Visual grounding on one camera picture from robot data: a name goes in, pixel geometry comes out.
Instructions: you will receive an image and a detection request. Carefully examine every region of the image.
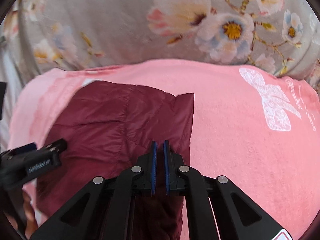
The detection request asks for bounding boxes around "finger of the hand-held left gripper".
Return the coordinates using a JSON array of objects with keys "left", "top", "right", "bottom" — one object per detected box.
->
[
  {"left": 37, "top": 138, "right": 68, "bottom": 158},
  {"left": 7, "top": 142, "right": 37, "bottom": 156}
]

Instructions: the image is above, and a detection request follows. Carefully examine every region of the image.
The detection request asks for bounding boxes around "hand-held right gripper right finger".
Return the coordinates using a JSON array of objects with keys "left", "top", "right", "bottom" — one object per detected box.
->
[{"left": 163, "top": 140, "right": 293, "bottom": 240}]

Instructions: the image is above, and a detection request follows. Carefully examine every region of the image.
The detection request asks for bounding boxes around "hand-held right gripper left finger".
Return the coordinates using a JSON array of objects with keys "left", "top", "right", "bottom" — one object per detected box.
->
[{"left": 30, "top": 141, "right": 158, "bottom": 240}]

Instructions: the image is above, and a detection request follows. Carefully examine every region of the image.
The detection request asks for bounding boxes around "maroon puffer jacket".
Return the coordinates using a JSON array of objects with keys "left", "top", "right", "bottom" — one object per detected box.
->
[{"left": 35, "top": 81, "right": 195, "bottom": 240}]

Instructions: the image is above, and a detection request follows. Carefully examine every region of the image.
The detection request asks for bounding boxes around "person's left hand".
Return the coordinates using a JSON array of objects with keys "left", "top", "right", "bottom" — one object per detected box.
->
[{"left": 22, "top": 191, "right": 38, "bottom": 240}]

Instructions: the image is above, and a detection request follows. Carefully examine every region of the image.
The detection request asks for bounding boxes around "white cloth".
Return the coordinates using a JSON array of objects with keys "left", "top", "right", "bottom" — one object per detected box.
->
[{"left": 0, "top": 52, "right": 25, "bottom": 143}]

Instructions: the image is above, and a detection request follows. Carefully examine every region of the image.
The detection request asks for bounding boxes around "pink blanket with white print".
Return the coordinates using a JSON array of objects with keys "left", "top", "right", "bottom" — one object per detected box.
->
[{"left": 7, "top": 59, "right": 320, "bottom": 240}]

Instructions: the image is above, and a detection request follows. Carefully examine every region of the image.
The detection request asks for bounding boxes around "grey floral bed sheet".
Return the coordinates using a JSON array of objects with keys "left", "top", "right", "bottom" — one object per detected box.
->
[{"left": 4, "top": 0, "right": 320, "bottom": 90}]

